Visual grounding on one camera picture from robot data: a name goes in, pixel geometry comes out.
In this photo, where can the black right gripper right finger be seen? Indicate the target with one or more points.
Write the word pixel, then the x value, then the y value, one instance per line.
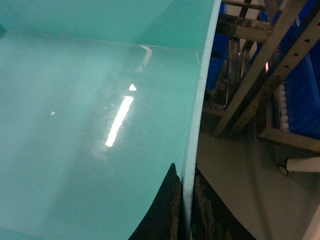
pixel 210 218

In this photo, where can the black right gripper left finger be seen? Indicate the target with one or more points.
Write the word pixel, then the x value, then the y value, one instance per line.
pixel 161 222

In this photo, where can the blue bin on rack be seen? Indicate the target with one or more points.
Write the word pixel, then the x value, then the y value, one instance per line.
pixel 302 92

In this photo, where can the turquoise plastic bin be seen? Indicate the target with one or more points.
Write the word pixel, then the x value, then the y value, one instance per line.
pixel 98 98

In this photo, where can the perforated metal rack post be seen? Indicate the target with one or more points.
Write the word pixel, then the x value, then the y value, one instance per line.
pixel 292 32

